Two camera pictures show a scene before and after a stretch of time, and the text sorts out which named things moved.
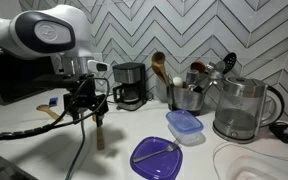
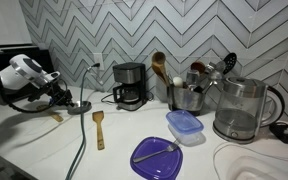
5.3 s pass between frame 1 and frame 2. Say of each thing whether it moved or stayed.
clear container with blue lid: stayed
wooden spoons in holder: stayed
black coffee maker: stayed
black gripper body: moved
